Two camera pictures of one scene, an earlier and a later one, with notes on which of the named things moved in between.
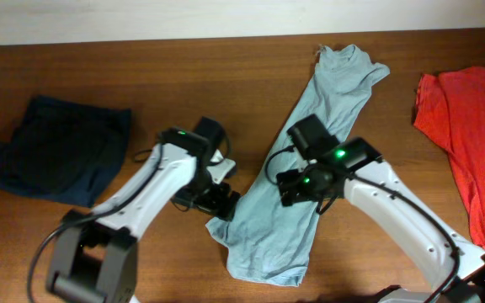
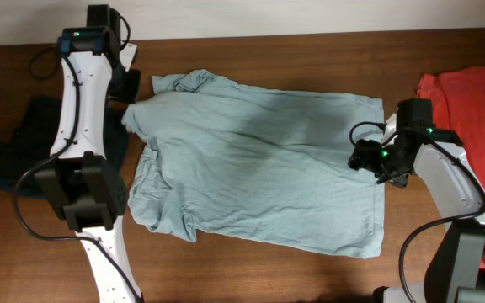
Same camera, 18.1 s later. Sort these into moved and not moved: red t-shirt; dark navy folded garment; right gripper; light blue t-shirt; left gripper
Moved: right gripper; light blue t-shirt; left gripper
Not moved: red t-shirt; dark navy folded garment
